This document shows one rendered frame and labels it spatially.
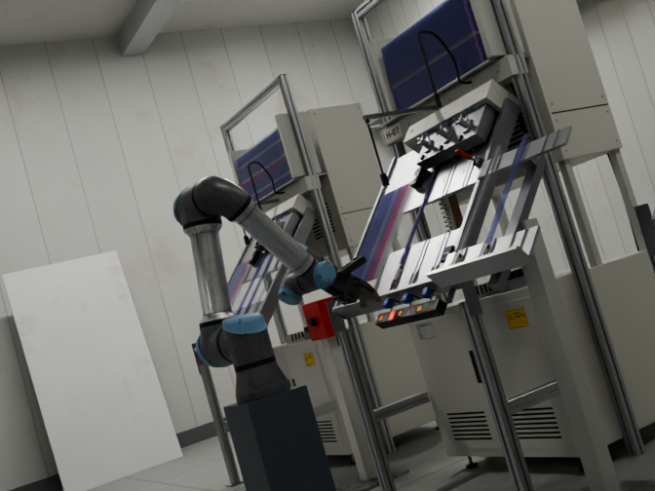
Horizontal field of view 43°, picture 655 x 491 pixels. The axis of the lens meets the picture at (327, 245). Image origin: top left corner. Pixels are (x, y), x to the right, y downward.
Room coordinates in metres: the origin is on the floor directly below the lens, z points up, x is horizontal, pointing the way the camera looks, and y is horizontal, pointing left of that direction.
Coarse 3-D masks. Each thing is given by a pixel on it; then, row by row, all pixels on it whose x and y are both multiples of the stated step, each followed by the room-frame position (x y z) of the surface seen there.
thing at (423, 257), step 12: (432, 240) 2.72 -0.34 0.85; (444, 240) 2.65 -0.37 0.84; (396, 252) 2.91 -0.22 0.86; (408, 252) 2.82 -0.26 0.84; (420, 252) 2.75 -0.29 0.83; (432, 252) 2.68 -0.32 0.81; (396, 264) 2.86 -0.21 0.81; (408, 264) 2.78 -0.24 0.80; (420, 264) 2.70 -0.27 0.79; (432, 264) 2.64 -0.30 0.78; (384, 276) 2.89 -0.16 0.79; (408, 276) 2.74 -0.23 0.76; (420, 276) 2.67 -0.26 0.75; (384, 288) 2.84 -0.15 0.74
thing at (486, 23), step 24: (384, 0) 3.25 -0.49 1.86; (480, 0) 2.73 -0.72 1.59; (504, 0) 2.79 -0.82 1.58; (480, 24) 2.73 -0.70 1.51; (504, 48) 2.76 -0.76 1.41; (384, 72) 3.23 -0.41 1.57; (432, 96) 3.03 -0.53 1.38; (480, 288) 2.96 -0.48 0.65; (504, 288) 2.85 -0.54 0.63; (480, 312) 2.49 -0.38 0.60; (336, 336) 3.13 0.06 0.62; (552, 384) 2.59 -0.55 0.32; (384, 408) 3.15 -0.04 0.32; (408, 408) 3.20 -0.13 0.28
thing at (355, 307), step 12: (396, 288) 2.72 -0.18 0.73; (408, 288) 2.66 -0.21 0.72; (420, 288) 2.63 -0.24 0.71; (432, 288) 2.60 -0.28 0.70; (444, 288) 2.56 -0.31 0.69; (384, 300) 2.81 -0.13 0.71; (396, 300) 2.79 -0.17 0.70; (336, 312) 3.08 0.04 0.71; (348, 312) 3.03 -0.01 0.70; (360, 312) 2.99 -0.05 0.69
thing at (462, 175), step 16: (400, 160) 3.30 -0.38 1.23; (416, 160) 3.16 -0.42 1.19; (448, 160) 2.92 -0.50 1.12; (464, 160) 2.82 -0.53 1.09; (400, 176) 3.21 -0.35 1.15; (448, 176) 2.85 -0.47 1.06; (464, 176) 2.76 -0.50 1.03; (384, 192) 3.27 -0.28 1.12; (416, 192) 3.01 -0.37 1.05; (432, 192) 2.90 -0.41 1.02; (448, 192) 2.80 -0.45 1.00; (416, 208) 2.96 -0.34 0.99
